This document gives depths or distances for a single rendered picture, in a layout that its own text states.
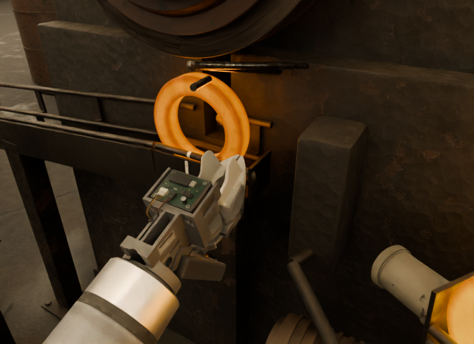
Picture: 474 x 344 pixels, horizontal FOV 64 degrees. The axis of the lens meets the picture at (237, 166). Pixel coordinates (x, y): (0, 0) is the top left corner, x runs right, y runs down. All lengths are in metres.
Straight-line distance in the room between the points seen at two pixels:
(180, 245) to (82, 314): 0.12
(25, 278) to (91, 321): 1.22
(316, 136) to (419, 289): 0.22
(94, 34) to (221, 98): 0.36
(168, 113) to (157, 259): 0.34
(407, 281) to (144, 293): 0.30
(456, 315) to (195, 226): 0.29
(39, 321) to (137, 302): 1.06
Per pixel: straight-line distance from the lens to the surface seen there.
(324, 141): 0.53
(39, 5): 3.42
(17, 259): 1.70
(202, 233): 0.43
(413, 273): 0.51
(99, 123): 0.91
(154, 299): 0.40
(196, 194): 0.43
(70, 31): 0.93
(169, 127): 0.71
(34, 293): 1.53
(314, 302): 0.59
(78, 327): 0.40
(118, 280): 0.40
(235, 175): 0.50
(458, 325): 0.49
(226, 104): 0.61
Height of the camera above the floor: 1.03
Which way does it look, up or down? 30 degrees down
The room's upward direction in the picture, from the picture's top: straight up
